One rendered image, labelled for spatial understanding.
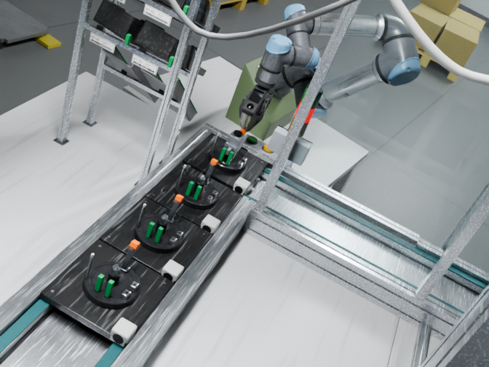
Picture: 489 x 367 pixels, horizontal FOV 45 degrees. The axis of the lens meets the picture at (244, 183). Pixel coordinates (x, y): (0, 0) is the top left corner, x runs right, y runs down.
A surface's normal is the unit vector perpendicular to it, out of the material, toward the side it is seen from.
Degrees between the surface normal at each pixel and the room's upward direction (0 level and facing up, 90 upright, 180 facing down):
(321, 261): 90
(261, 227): 90
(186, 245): 0
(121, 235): 0
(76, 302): 0
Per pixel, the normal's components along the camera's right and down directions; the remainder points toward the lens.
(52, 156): 0.32, -0.76
